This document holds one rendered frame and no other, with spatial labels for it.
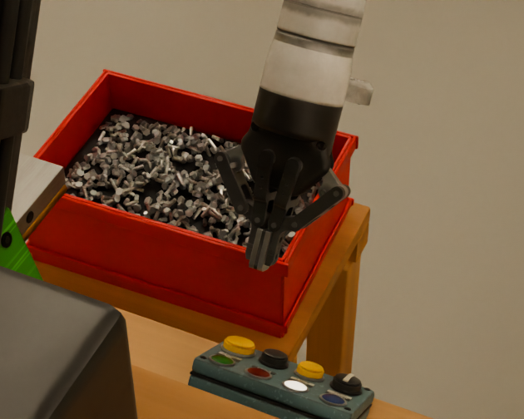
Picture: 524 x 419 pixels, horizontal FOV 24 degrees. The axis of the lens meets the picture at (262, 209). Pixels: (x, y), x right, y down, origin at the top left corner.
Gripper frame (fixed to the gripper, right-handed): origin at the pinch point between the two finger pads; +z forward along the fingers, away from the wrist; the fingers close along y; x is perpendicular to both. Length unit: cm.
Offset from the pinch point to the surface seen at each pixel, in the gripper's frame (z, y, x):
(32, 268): -2.5, -4.0, -34.6
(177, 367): 13.2, -5.3, -0.2
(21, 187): -2.9, -15.5, -17.3
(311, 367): 8.7, 7.2, -0.8
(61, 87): 15, -105, 154
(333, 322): 16.3, -1.4, 40.9
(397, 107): 1, -30, 175
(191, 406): -13, 22, -74
